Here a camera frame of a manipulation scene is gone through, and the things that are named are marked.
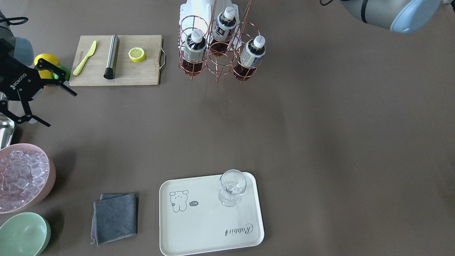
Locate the tea bottle white cap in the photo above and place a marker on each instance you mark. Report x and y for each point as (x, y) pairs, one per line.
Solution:
(222, 31)
(250, 56)
(195, 46)

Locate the bamboo cutting board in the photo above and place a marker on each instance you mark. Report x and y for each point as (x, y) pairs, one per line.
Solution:
(126, 72)

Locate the yellow plastic knife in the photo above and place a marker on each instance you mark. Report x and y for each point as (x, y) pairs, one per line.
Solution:
(89, 54)

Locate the copper wire bottle basket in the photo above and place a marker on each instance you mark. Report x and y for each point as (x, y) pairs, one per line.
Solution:
(221, 58)

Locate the clear wine glass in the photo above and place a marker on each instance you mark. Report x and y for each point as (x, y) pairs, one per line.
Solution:
(232, 187)

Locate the grey folded cloth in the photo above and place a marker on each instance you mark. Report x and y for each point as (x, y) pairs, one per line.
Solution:
(115, 216)

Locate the half lemon slice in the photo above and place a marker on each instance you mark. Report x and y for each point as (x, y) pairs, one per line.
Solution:
(137, 54)

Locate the steel muddler black tip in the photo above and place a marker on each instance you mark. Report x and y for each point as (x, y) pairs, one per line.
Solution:
(109, 73)

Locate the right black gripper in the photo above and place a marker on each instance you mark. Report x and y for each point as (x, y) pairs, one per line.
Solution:
(18, 84)

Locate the cream rabbit tray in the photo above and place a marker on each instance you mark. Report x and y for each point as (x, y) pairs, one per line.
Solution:
(192, 219)

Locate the pink bowl with ice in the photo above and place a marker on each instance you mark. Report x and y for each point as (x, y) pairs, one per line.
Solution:
(27, 177)

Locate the green bowl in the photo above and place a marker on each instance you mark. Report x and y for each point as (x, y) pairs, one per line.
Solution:
(25, 234)

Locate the metal ice scoop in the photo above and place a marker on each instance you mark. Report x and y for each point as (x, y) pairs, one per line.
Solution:
(7, 129)

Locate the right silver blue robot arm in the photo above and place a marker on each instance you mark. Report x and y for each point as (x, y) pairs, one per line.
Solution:
(22, 51)

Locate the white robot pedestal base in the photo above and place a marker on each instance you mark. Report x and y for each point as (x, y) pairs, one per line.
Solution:
(199, 14)

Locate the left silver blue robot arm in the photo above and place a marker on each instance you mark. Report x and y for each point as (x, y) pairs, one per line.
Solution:
(397, 16)

